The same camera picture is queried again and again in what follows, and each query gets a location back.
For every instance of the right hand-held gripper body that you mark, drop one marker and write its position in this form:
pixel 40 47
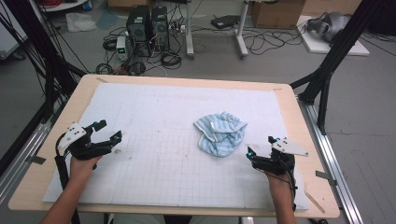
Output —
pixel 277 163

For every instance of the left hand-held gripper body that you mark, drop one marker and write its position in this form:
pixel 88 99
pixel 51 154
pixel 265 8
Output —
pixel 84 149

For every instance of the light blue striped towel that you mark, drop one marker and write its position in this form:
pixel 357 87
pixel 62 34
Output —
pixel 221 137

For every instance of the person's right hand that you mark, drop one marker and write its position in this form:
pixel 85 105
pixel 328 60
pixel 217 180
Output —
pixel 280 183

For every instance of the person's left hand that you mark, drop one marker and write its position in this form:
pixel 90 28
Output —
pixel 81 171

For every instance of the black tape strip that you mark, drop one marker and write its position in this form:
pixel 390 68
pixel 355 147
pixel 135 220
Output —
pixel 36 160

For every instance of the grey tape strip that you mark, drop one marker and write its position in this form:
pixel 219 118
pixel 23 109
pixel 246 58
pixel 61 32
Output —
pixel 325 176

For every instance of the white gridded foam mat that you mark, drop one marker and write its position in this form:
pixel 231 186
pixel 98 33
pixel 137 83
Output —
pixel 155 109

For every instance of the thin wooden stick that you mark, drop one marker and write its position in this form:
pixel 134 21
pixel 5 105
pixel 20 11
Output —
pixel 314 201

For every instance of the white bench power supply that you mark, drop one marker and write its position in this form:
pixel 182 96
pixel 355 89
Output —
pixel 121 48

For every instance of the wide black computer tower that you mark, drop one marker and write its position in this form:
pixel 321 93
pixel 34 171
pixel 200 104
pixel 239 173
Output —
pixel 138 31

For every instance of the white floor board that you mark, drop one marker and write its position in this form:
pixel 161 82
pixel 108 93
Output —
pixel 317 46

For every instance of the clear plastic bag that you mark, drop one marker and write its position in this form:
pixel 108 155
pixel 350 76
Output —
pixel 80 22

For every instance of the white desk leg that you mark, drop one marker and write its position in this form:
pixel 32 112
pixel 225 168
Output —
pixel 241 34
pixel 189 31

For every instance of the narrow black computer tower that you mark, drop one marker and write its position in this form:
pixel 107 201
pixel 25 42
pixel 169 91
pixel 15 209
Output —
pixel 160 29

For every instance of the round white table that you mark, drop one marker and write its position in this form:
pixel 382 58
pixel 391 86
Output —
pixel 67 5

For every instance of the flat brown cardboard box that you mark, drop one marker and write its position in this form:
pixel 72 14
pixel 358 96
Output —
pixel 130 3

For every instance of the large brown cardboard box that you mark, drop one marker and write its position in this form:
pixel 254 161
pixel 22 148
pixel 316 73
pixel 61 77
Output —
pixel 277 14

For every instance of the grey headset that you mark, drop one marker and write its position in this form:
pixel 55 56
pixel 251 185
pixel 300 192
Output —
pixel 330 26

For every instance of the flat black device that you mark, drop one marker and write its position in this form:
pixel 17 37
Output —
pixel 224 21

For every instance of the aluminium floor rail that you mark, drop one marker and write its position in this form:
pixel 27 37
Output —
pixel 330 149
pixel 21 155

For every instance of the black metal frame post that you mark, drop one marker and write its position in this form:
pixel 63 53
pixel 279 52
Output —
pixel 46 56
pixel 336 53

